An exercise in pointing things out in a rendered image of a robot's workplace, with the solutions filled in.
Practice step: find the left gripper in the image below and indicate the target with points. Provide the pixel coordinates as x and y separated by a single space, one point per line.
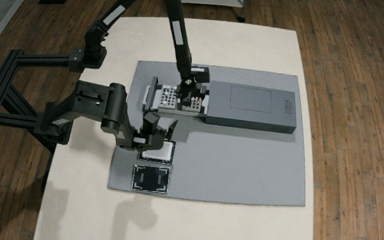
201 91

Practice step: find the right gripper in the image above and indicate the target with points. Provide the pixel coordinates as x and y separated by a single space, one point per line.
164 131

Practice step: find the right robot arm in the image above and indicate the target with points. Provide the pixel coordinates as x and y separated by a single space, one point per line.
111 112

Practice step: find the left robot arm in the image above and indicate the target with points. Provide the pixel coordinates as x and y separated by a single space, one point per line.
94 51

